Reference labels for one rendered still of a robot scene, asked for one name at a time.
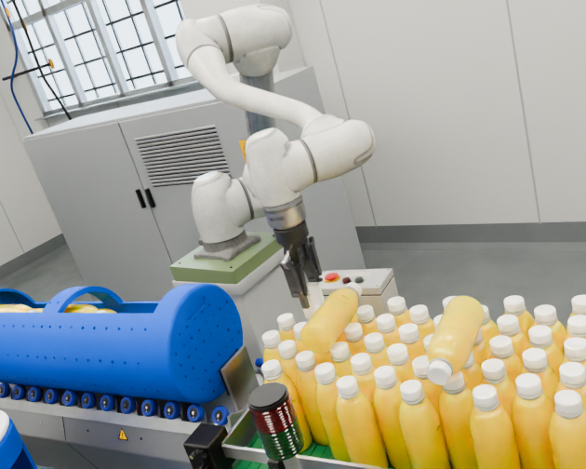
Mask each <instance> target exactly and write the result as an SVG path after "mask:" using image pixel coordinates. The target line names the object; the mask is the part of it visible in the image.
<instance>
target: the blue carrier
mask: <svg viewBox="0 0 586 469"><path fill-rule="evenodd" d="M86 293H88V294H91V295H93V296H95V297H97V298H98V299H99V300H101V301H73V300H75V299H76V298H78V297H79V296H81V295H83V294H86ZM0 304H24V305H27V306H29V307H31V308H44V310H43V311H42V313H0V382H4V383H14V384H22V385H31V386H40V387H48V388H58V389H66V390H75V391H84V392H92V393H102V394H110V395H127V396H136V397H145V398H153V399H163V400H171V401H180V402H189V403H198V404H203V403H208V402H211V401H213V400H215V399H216V398H218V397H219V396H221V395H222V394H223V393H224V392H225V391H226V390H225V387H224V384H223V382H222V379H221V377H220V373H219V369H220V368H221V366H222V365H223V364H224V363H225V362H226V361H227V360H228V359H229V358H230V357H231V355H232V354H233V353H234V352H235V351H236V350H237V349H240V348H241V347H242V346H243V329H242V323H241V318H240V315H239V312H238V310H237V307H236V305H235V303H234V301H233V299H232V298H231V296H230V295H229V294H228V293H227V292H226V291H225V290H224V289H222V288H220V287H219V286H216V285H213V284H208V283H201V284H183V285H179V286H177V287H175V288H173V289H171V290H170V291H169V292H168V293H167V294H166V295H165V296H164V298H163V299H162V300H161V301H122V299H121V298H120V297H119V296H118V295H117V294H115V293H114V292H113V291H111V290H109V289H107V288H103V287H95V286H94V287H73V288H67V289H65V290H64V291H62V292H60V293H58V294H57V295H56V296H55V297H53V298H52V299H51V300H50V301H49V302H35V301H34V300H33V299H32V298H31V297H30V296H28V295H27V294H25V293H23V292H21V291H19V290H16V289H12V288H0ZM69 304H90V305H93V306H95V307H97V308H107V309H111V310H114V311H116V312H117V314H116V313H64V311H65V309H66V308H67V307H68V305H69Z"/></svg>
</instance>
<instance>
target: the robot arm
mask: <svg viewBox="0 0 586 469"><path fill-rule="evenodd" d="M291 37H292V25H291V22H290V19H289V16H288V15H287V13H286V11H285V10H283V9H282V8H281V7H277V6H275V5H268V4H256V5H250V6H245V7H238V8H234V9H231V10H228V11H225V12H223V13H220V14H218V15H214V16H210V17H205V18H202V19H198V18H190V19H186V20H183V21H182V22H181V23H180V24H179V26H178V28H177V30H176V35H175V39H176V48H177V51H178V54H179V56H180V60H181V62H182V63H183V65H184V66H185V68H186V69H187V70H188V71H189V72H190V73H191V75H192V76H193V77H194V78H195V79H196V80H197V81H199V82H200V83H201V84H202V85H203V86H204V87H205V88H206V89H207V90H208V91H209V92H210V93H211V94H212V95H213V96H214V97H215V98H217V99H218V100H220V101H222V102H224V103H226V104H229V105H231V106H233V107H236V108H239V109H242V110H244V115H245V122H246V135H247V141H246V145H245V154H246V165H245V170H244V173H243V177H241V178H239V179H232V180H231V178H230V176H229V175H227V174H225V173H223V172H218V171H213V172H209V173H207V174H204V175H202V176H200V177H198V178H197V179H196V180H195V181H194V183H193V188H192V210H193V216H194V220H195V223H196V226H197V229H198V231H199V234H200V235H201V238H200V239H199V241H198V242H199V245H200V246H203V248H201V249H199V250H198V251H196V252H195V253H194V254H193V256H194V258H195V259H200V258H202V259H211V260H221V261H231V260H233V259H234V257H236V256H237V255H238V254H240V253H241V252H243V251H244V250H246V249H247V248H249V247H250V246H252V245H253V244H255V243H257V242H259V241H260V236H259V235H248V234H246V231H245V228H244V225H245V224H247V223H248V222H249V221H252V220H255V219H258V218H262V217H266V219H267V222H268V224H269V226H270V228H272V229H273V231H274V234H275V237H276V240H277V243H278V244H280V245H282V246H283V248H284V255H285V257H284V260H283V261H279V265H280V266H281V268H282V269H283V271H284V274H285V277H286V281H287V284H288V287H289V290H290V293H291V296H292V298H300V303H301V307H302V309H303V312H304V314H305V317H306V319H307V320H309V319H310V318H311V317H312V315H313V314H314V313H315V312H316V311H315V307H314V306H315V305H321V304H322V303H323V302H324V301H325V300H324V296H323V293H322V290H321V287H320V284H319V282H322V281H323V277H319V276H320V275H322V269H321V266H320V262H319V259H318V256H317V252H316V249H315V244H314V237H313V236H308V235H309V230H308V227H307V223H306V220H305V219H306V217H307V212H306V209H305V206H304V203H303V200H302V193H303V191H304V188H306V187H308V186H309V185H311V184H314V183H316V182H319V181H327V180H330V179H333V178H336V177H338V176H340V175H343V174H345V173H348V172H350V171H352V170H354V169H356V168H359V167H360V166H362V165H363V164H364V163H365V162H366V161H367V160H369V158H370V157H371V156H372V155H373V153H374V151H375V149H376V140H375V135H374V132H373V130H372V128H371V127H370V126H369V125H368V124H367V123H366V122H363V121H359V120H348V121H345V120H344V119H339V118H337V117H336V116H334V115H332V114H321V113H320V112H318V111H317V110H315V109H314V108H313V107H311V106H310V105H307V104H305V103H303V102H300V101H297V100H292V99H290V98H287V97H284V96H280V95H277V94H275V93H274V81H273V68H274V67H275V65H276V63H277V59H278V57H279V54H280V51H281V49H284V48H286V46H287V45H288V44H289V42H290V41H291ZM231 62H232V63H233V66H234V68H235V69H236V70H237V71H238V72H239V78H240V82H237V81H235V80H234V79H232V78H231V77H230V75H229V73H228V70H227V66H226V64H228V63H231ZM276 119H280V120H283V121H287V122H289V123H292V124H294V125H296V126H298V127H300V128H301V129H302V132H301V136H300V140H297V141H288V138H287V137H286V135H285V134H284V133H283V132H281V131H280V130H279V129H277V120H276ZM303 270H304V271H303ZM316 270H317V271H316ZM304 272H305V274H306V275H307V278H308V280H309V282H310V283H308V284H307V285H308V288H309V291H310V292H308V291H307V286H306V281H305V275H304Z"/></svg>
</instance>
